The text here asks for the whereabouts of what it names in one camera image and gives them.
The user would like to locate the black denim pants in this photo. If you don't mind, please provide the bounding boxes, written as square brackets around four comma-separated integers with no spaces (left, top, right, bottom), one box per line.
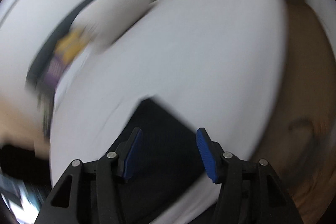
[92,97,208,224]

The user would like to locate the purple cushion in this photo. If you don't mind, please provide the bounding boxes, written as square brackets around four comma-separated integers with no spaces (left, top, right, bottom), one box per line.
[43,55,68,93]

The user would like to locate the yellow cushion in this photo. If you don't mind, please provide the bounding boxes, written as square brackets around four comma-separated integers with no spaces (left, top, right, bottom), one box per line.
[54,28,90,65]

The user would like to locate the beige puffy pillow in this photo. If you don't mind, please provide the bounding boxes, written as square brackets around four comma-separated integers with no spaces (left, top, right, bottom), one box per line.
[71,0,152,52]

